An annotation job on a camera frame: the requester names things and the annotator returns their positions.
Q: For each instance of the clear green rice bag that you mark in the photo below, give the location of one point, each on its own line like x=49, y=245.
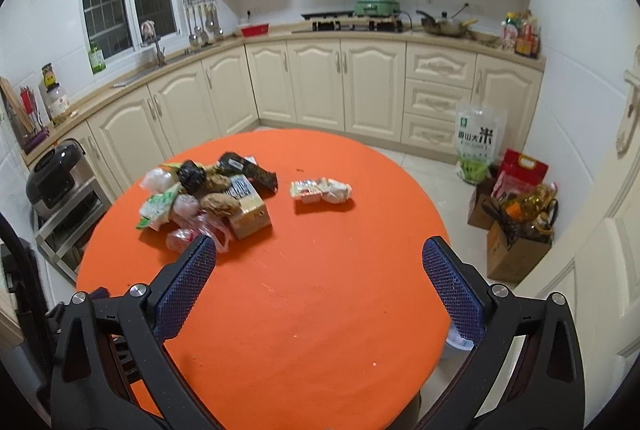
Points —
x=477, y=135

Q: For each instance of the green plastic wrapper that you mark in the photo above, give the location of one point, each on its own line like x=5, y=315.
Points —
x=172, y=167

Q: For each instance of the green glass bottle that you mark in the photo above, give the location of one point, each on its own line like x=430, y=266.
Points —
x=97, y=59

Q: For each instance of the cream base cabinet unit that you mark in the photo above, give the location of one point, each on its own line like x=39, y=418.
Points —
x=310, y=80

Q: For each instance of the cluster of condiment bottles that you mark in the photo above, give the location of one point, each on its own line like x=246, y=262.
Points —
x=522, y=35

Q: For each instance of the pink dish scrubber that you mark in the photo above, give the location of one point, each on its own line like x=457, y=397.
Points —
x=148, y=30

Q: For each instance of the open brown cardboard box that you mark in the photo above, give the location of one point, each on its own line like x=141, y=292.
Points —
x=515, y=255
x=480, y=210

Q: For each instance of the dark snack wrapper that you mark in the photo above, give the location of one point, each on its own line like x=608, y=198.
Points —
x=252, y=170

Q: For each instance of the small cardboard box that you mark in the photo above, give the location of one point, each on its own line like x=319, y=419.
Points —
x=250, y=215

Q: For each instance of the white packet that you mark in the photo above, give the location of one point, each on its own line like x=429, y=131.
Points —
x=307, y=189

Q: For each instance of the metal shelf rack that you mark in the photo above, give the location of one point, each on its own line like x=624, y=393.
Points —
x=65, y=230

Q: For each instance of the white plastic bag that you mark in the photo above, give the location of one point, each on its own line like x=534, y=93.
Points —
x=157, y=180

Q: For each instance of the green white snack wrapper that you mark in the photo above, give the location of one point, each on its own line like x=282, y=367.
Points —
x=157, y=210

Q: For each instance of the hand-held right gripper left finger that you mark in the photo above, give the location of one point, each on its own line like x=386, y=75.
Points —
x=185, y=290

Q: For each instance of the wall rack with ladles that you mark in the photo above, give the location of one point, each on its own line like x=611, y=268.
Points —
x=202, y=20

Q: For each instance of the black gas cooktop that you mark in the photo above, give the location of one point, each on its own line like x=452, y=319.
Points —
x=357, y=25

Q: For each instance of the steel kitchen sink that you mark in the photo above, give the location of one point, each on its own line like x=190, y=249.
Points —
x=155, y=68

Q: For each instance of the red rice bag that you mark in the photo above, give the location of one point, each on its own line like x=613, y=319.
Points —
x=522, y=168

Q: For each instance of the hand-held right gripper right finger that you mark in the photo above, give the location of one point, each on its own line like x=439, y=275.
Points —
x=452, y=290

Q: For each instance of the brown paper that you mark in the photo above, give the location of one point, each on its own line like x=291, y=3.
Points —
x=217, y=182
x=220, y=205

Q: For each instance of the cooking oil bottle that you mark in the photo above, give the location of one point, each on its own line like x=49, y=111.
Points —
x=530, y=205

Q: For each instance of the metal faucet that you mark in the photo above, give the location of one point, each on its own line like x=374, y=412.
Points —
x=160, y=53

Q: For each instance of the red plastic basket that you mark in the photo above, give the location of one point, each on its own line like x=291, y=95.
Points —
x=255, y=30

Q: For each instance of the black rice cooker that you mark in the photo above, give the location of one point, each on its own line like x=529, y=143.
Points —
x=52, y=180

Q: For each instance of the cream door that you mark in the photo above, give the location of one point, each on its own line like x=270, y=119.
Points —
x=600, y=235

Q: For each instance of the metal wok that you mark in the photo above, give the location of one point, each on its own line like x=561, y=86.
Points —
x=445, y=26

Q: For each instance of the black plastic bag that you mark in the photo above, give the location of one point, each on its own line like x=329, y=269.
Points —
x=192, y=175

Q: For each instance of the yellow label bottle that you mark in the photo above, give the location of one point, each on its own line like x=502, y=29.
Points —
x=48, y=75

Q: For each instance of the pink clear plastic bag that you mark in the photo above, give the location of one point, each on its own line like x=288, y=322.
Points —
x=200, y=230

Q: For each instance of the purple chopstick holder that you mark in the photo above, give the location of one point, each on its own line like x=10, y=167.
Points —
x=34, y=130

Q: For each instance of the black induction cooker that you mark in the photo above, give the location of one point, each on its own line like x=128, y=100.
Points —
x=327, y=15

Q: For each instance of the wooden cutting board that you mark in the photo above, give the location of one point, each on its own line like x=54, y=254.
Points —
x=12, y=110

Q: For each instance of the green electric pot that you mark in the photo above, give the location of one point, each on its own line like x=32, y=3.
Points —
x=377, y=5

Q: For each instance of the cream cabinet drawer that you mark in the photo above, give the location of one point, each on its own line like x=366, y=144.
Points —
x=437, y=99
x=440, y=65
x=427, y=130

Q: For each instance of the large clear jar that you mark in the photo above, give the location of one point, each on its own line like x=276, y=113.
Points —
x=56, y=105

